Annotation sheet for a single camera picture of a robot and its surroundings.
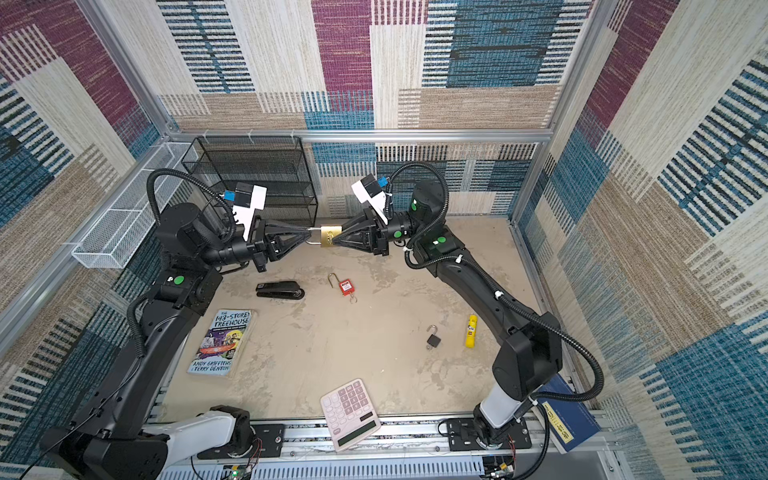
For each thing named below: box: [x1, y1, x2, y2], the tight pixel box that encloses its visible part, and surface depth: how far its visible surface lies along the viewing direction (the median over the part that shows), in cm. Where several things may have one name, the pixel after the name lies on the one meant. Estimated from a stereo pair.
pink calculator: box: [320, 378, 381, 453], surface depth 77 cm
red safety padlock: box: [328, 272, 357, 304], surface depth 101 cm
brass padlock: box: [306, 225, 343, 247], surface depth 58 cm
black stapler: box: [256, 281, 305, 300], surface depth 100 cm
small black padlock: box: [426, 324, 441, 348], surface depth 91 cm
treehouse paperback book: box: [186, 309, 253, 377], surface depth 87 cm
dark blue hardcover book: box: [538, 373, 601, 454], surface depth 76 cm
